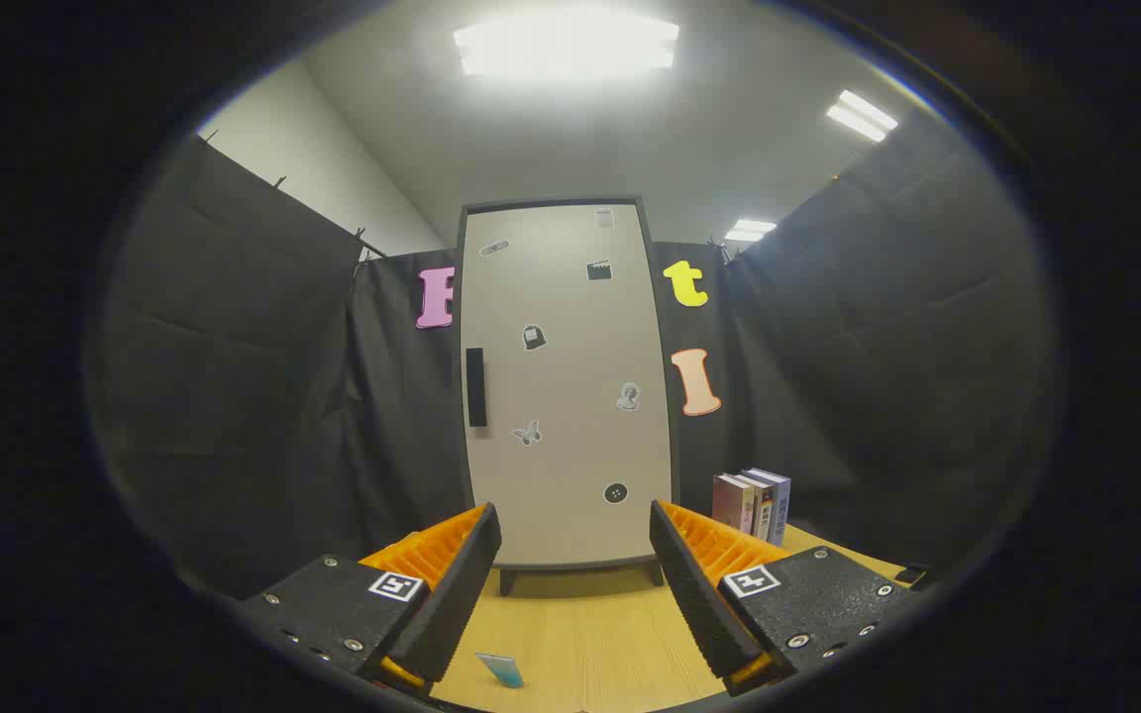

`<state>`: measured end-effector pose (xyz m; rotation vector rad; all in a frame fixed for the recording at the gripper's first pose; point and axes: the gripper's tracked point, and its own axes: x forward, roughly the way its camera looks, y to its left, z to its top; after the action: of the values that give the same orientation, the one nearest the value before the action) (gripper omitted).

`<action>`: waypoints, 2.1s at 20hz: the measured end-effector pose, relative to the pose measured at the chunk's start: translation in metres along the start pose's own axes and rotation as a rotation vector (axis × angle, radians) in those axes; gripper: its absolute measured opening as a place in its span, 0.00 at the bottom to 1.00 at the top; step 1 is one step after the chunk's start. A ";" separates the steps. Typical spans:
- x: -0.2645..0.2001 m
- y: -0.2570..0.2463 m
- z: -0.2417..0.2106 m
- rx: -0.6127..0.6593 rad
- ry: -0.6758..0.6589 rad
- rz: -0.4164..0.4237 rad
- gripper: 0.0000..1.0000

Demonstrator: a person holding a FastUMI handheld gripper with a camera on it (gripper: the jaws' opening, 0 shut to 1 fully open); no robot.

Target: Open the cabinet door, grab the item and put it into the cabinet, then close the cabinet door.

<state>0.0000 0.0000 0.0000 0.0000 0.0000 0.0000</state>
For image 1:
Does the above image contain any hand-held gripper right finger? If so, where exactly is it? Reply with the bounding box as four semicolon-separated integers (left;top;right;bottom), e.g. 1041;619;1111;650
649;498;928;697

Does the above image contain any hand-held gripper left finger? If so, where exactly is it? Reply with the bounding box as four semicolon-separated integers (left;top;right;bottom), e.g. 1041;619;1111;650
234;501;503;699

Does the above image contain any blue and white tube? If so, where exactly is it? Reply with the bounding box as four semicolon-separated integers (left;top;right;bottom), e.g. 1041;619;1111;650
475;652;526;689

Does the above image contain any dark grey cabinet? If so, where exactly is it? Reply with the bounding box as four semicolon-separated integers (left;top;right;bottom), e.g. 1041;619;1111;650
457;196;681;597

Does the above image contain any mauve book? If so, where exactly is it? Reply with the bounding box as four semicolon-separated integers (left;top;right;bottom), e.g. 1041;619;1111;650
712;473;756;536

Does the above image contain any white spine book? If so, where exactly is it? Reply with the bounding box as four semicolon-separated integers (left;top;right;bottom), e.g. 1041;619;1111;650
737;473;777;542

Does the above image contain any blue spine book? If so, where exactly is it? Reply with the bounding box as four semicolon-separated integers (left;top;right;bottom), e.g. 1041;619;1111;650
749;467;791;548

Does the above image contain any black backdrop cloth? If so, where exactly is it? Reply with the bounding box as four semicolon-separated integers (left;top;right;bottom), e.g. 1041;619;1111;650
100;109;1057;597

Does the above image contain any large ceiling light panel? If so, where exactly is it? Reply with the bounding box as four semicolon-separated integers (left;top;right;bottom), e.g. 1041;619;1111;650
452;10;680;82

